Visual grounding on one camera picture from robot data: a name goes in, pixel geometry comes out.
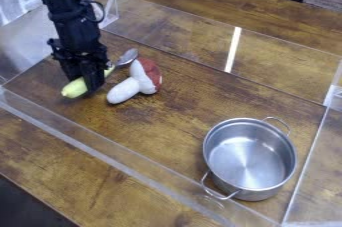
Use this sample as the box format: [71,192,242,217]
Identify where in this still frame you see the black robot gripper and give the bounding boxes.
[45,0,108,93]

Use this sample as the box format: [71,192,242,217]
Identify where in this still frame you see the stainless steel pot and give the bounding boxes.
[200,117,296,201]

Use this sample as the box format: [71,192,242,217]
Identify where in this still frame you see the clear acrylic enclosure wall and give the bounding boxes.
[0,0,342,227]

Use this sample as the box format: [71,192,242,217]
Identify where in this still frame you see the green handled metal spoon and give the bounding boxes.
[60,47,140,100]

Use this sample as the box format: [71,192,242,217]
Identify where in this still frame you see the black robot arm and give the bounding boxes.
[41,0,109,93]

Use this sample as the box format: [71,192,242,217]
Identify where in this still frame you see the plush white red mushroom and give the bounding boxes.
[107,57,161,104]

